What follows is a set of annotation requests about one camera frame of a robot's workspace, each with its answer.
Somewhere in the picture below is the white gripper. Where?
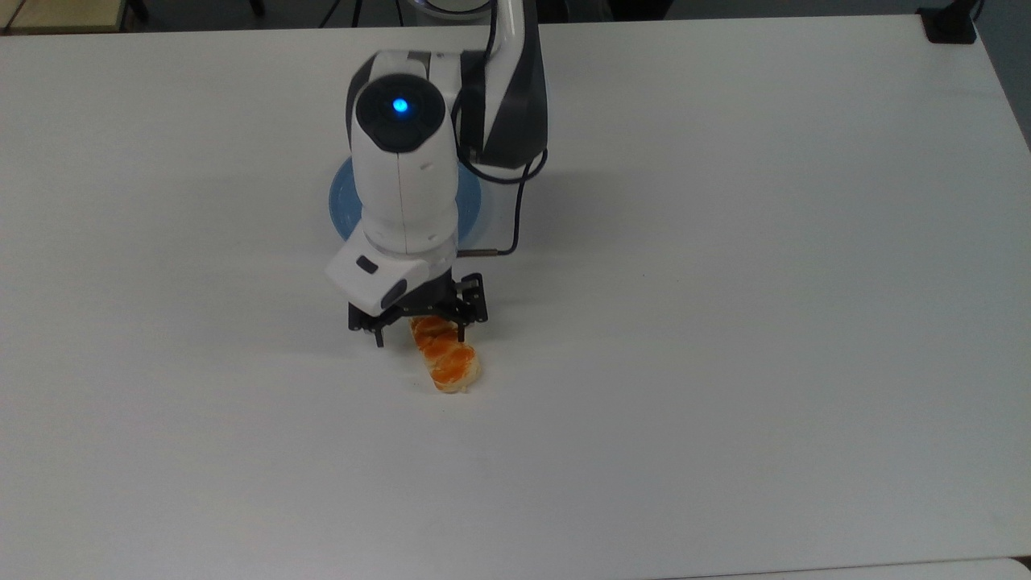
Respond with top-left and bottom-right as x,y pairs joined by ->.
325,239 -> 489,348

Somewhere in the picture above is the orange glazed bread roll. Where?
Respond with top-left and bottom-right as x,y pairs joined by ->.
409,315 -> 480,395

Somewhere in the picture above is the light blue plate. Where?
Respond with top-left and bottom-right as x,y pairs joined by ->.
329,155 -> 483,245

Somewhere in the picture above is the wooden table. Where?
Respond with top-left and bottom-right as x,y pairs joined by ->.
0,0 -> 130,35

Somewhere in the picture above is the black table clamp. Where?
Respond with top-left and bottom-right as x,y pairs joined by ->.
917,0 -> 987,44

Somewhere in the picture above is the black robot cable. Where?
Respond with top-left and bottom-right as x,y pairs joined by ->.
449,0 -> 549,258

